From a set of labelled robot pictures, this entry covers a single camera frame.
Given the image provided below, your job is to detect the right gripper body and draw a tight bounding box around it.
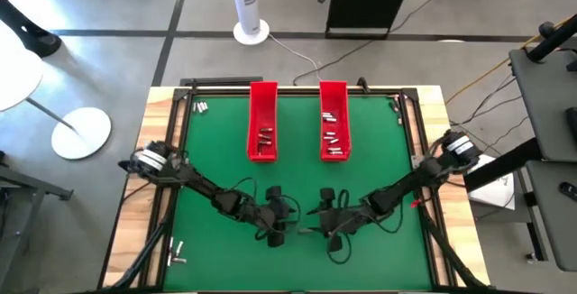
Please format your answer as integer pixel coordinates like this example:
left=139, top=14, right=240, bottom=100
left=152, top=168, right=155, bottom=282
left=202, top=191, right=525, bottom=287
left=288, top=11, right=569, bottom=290
left=318, top=188, right=362, bottom=253

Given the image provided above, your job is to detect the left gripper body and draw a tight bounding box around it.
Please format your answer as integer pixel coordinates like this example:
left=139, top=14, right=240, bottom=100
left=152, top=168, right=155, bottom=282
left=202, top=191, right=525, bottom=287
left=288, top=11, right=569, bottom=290
left=264, top=185, right=293, bottom=249

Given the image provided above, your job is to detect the red plastic bin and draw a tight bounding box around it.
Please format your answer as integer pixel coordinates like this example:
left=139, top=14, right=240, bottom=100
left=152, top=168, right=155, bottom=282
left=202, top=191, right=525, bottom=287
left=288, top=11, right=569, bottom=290
left=246, top=80, right=279, bottom=163
left=318, top=80, right=353, bottom=162

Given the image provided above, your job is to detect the green table mat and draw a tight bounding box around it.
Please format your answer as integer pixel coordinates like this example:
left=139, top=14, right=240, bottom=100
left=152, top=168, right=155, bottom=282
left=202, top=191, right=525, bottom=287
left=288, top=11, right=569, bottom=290
left=162, top=95, right=434, bottom=291

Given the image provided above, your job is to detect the black clamp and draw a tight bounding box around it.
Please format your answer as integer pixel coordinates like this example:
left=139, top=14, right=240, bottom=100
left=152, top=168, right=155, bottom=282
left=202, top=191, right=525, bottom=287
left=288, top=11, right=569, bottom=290
left=355, top=77, right=374, bottom=95

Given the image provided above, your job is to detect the black flat bar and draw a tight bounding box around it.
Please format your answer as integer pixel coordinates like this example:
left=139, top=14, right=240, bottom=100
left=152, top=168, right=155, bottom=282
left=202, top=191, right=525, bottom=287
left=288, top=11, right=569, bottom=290
left=179, top=76, right=265, bottom=88

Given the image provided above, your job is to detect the white paper sheet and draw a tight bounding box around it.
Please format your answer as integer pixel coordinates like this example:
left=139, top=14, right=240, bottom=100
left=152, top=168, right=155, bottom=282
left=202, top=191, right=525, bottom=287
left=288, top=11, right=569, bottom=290
left=466, top=153, right=517, bottom=212

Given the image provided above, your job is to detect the black diagonal beam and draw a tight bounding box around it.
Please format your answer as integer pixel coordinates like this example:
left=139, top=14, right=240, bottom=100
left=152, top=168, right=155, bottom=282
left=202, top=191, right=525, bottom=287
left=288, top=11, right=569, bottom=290
left=463, top=136, right=542, bottom=194

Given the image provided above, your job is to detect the tall black cabinet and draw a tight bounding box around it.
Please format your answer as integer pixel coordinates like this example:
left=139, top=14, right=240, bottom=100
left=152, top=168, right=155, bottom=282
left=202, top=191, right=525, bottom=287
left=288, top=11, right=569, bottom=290
left=323, top=0, right=419, bottom=41

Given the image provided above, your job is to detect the grey workbench top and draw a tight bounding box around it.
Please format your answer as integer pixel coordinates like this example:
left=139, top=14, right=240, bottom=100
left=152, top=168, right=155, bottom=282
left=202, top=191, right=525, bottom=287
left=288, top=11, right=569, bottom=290
left=508, top=35, right=577, bottom=163
left=524, top=160, right=577, bottom=273

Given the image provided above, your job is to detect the black remote control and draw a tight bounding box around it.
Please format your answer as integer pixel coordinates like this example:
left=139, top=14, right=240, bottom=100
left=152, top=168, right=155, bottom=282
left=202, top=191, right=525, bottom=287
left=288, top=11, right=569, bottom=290
left=558, top=180, right=577, bottom=203

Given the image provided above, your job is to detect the black flat device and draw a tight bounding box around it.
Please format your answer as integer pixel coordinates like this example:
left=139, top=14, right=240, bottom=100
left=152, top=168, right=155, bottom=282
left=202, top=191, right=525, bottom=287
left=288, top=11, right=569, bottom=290
left=565, top=106, right=577, bottom=147

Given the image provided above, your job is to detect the black pole stand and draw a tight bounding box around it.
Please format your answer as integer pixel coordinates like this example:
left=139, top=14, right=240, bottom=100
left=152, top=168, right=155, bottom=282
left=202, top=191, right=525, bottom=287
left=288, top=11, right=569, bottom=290
left=524, top=13, right=577, bottom=64

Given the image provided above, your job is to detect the black curved stand leg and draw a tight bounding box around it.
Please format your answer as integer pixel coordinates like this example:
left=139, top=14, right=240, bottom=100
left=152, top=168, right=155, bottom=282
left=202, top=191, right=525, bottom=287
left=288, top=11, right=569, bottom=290
left=0, top=0, right=64, bottom=60

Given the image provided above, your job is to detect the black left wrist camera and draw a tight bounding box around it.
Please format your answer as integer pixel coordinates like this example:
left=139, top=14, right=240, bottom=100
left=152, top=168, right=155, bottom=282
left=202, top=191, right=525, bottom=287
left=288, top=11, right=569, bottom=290
left=272, top=199, right=292, bottom=223

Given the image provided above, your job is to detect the black right camera cable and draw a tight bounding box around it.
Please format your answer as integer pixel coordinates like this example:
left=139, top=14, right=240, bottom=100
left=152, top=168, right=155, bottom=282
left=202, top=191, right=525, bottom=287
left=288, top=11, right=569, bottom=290
left=326, top=233, right=353, bottom=266

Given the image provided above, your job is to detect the black camera cable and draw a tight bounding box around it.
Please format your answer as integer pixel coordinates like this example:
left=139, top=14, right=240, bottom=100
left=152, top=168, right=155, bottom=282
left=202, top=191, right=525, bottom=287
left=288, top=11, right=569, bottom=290
left=232, top=176, right=302, bottom=241
left=326, top=233, right=353, bottom=266

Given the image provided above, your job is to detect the black left camera cable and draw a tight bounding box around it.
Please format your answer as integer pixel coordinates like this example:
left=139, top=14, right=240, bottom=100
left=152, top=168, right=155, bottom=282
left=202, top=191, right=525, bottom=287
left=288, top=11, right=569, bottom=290
left=232, top=176, right=302, bottom=241

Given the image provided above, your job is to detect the black frame strut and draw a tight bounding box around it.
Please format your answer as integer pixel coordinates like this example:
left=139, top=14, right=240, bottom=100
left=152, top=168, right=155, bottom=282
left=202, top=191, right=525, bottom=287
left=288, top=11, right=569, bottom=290
left=417, top=203, right=490, bottom=292
left=101, top=185, right=179, bottom=293

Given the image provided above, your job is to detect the black aluminium table frame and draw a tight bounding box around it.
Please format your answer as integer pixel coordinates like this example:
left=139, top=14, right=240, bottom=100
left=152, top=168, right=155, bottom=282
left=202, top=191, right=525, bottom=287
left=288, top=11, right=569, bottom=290
left=139, top=85, right=456, bottom=294

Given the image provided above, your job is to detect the black floor cable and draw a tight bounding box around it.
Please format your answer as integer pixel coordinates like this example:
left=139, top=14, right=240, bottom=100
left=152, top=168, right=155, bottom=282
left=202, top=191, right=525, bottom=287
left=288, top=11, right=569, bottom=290
left=480, top=115, right=531, bottom=155
left=450, top=95, right=524, bottom=126
left=450, top=76, right=518, bottom=127
left=292, top=0, right=444, bottom=87

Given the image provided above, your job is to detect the white power cable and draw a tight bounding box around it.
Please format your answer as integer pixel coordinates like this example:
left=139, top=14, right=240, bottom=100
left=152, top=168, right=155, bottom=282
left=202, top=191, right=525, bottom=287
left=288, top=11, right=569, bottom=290
left=268, top=33, right=331, bottom=87

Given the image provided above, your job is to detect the yellow floor cable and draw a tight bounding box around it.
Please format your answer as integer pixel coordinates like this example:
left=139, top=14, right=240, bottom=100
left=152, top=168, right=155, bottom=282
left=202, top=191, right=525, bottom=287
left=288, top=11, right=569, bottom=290
left=444, top=15, right=572, bottom=106

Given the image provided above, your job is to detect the white round pedestal table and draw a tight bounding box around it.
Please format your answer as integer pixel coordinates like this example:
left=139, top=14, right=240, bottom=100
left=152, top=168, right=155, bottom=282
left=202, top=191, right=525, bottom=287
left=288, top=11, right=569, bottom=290
left=0, top=36, right=113, bottom=161

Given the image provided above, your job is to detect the grey metal cart frame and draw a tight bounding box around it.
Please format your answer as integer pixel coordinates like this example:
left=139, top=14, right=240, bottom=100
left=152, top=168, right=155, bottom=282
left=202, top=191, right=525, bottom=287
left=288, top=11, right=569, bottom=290
left=0, top=149, right=75, bottom=294

